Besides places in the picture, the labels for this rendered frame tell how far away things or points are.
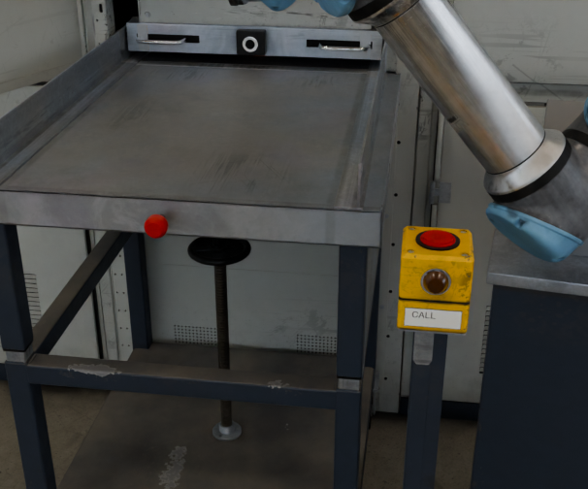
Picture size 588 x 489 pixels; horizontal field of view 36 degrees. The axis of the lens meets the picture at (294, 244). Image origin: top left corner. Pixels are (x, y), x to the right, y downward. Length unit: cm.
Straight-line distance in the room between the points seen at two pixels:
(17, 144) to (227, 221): 40
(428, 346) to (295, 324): 107
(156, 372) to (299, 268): 68
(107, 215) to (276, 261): 80
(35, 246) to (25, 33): 55
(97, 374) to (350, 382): 41
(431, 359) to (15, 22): 113
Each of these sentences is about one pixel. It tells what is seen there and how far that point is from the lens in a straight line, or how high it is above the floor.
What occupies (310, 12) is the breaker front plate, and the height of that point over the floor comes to 96.
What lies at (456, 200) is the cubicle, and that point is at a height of 58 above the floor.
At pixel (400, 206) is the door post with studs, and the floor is 55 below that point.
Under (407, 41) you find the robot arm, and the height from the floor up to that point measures 110.
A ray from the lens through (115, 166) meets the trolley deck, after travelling 140.
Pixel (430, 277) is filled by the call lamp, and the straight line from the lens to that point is 99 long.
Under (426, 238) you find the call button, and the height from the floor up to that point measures 91.
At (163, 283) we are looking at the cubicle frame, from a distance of 214.
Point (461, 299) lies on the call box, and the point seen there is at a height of 85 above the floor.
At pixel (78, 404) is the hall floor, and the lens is 232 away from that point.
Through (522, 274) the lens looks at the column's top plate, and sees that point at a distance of 130.
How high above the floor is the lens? 135
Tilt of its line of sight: 27 degrees down
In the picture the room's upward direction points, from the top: straight up
